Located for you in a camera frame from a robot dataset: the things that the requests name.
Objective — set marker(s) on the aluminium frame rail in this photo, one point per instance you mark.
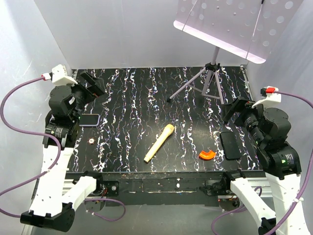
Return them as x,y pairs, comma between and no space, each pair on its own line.
100,195

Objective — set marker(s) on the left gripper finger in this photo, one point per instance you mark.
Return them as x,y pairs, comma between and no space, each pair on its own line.
84,77
94,88

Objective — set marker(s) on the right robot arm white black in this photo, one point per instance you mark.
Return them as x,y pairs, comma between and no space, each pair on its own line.
269,128

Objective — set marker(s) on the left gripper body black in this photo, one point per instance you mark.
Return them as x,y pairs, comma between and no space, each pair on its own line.
82,95

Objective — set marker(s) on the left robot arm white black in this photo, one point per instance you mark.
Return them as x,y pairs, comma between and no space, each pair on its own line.
51,208

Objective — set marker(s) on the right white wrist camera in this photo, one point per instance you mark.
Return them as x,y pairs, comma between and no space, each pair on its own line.
270,97

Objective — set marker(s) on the beige wooden microphone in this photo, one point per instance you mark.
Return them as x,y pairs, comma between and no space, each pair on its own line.
167,131

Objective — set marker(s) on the small round coin token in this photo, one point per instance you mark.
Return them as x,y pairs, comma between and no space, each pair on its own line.
91,140

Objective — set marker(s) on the orange curved plastic piece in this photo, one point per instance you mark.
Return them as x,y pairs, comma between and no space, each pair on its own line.
207,156

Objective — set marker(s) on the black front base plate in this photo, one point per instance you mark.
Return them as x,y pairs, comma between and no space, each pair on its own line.
167,188

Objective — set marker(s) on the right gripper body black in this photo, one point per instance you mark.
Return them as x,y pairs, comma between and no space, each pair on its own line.
248,117

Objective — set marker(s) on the lavender music stand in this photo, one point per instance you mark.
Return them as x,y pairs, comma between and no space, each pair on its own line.
246,28

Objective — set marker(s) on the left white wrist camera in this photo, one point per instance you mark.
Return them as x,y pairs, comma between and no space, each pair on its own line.
59,76

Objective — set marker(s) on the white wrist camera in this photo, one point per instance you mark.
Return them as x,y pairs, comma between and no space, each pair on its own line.
270,97
59,76

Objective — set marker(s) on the lavender phone case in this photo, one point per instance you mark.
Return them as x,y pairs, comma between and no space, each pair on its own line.
98,120

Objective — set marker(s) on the black phone on right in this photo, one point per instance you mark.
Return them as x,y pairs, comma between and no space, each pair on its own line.
230,146

